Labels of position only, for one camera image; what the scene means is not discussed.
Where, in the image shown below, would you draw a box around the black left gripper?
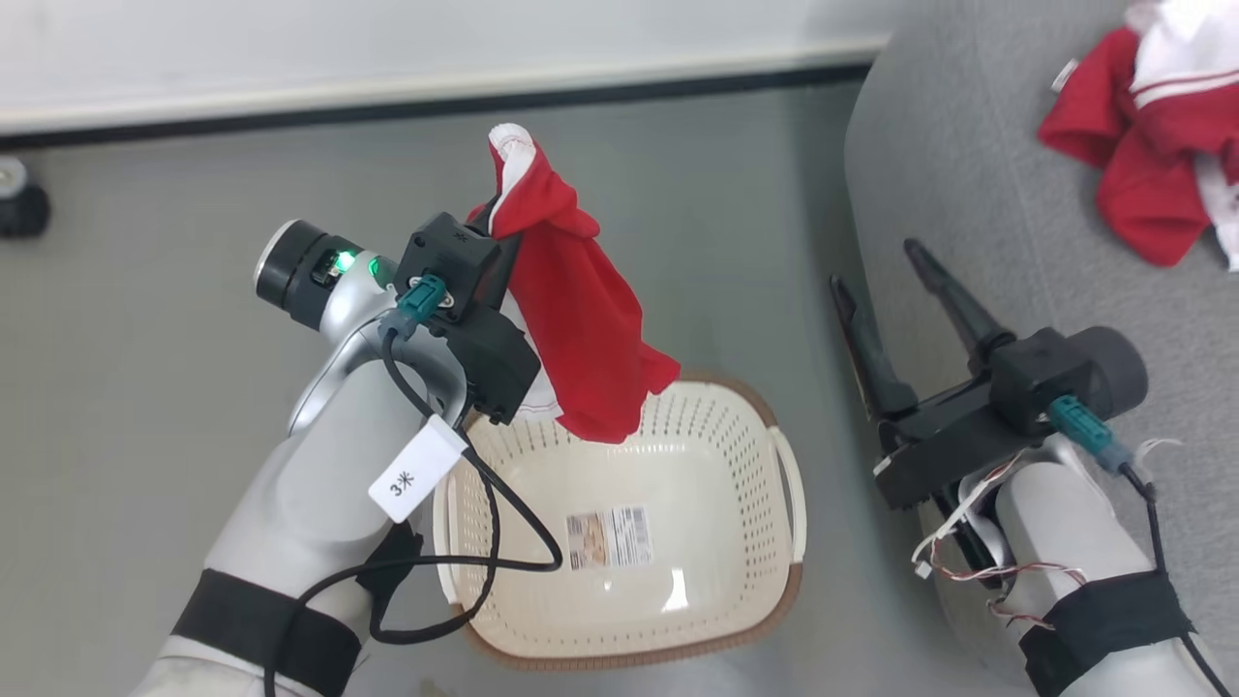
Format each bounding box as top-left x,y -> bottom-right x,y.
433,197 -> 542,428

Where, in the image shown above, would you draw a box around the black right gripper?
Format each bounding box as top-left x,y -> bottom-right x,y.
829,238 -> 1057,512

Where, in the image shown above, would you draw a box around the red white-striped garment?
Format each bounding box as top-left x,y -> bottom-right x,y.
467,122 -> 682,445

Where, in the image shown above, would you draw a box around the red white striped jacket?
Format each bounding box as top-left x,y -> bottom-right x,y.
1037,0 -> 1239,273

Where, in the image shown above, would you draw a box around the printed sticker inside basket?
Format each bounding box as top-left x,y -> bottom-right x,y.
565,504 -> 655,571

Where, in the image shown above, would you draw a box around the cream plastic laundry basket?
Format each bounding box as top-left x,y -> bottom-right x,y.
432,372 -> 808,673

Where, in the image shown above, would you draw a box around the grey fabric sofa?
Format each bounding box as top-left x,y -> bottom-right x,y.
841,0 -> 1239,697

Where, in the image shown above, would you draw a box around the black round caster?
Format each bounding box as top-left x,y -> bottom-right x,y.
0,155 -> 52,241

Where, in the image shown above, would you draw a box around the white cable label tag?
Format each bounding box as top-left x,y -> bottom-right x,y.
367,415 -> 470,525

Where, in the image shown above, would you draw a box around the red white twisted wires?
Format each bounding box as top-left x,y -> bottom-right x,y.
912,447 -> 1093,632

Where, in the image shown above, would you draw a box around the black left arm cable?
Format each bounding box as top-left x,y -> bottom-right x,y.
264,275 -> 565,697

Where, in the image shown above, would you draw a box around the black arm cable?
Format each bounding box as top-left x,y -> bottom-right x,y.
1046,394 -> 1235,697
264,275 -> 565,697

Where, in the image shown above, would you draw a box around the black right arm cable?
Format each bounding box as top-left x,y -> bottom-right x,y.
1046,394 -> 1235,697

